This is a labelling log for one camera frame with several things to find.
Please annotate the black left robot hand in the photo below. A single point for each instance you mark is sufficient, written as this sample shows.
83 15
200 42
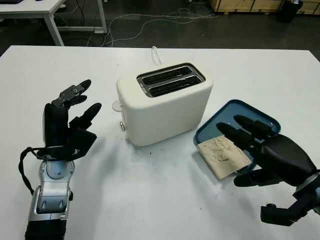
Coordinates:
55 125

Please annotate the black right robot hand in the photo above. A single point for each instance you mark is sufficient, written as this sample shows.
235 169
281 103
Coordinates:
285 157

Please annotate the white toaster lever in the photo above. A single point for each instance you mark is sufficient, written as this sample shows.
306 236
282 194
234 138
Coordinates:
115 106

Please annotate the beige bread slice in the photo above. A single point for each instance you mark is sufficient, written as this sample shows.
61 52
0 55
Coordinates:
220 155

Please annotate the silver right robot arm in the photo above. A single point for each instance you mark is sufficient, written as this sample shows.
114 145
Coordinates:
311 185

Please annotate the silver toaster dial knob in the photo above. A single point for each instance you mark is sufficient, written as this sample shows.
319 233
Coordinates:
122 126

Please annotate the blue plastic tray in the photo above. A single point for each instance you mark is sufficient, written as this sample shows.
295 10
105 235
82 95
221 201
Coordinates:
220 117

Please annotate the cream white two-slot toaster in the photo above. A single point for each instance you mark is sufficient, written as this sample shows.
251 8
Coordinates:
165 120

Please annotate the white office desk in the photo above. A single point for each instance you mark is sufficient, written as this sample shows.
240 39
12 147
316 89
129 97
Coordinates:
25 8

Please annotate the black waste bin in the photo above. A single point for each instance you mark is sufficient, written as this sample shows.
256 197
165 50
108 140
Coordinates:
291 12

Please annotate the wooden crate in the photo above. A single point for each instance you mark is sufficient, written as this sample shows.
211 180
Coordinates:
250 5

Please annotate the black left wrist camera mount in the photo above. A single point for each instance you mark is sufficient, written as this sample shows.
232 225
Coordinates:
83 142

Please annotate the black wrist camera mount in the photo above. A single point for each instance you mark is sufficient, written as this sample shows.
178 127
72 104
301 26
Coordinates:
277 215
83 142

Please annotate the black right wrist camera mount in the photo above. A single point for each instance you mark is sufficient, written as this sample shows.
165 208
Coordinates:
277 215

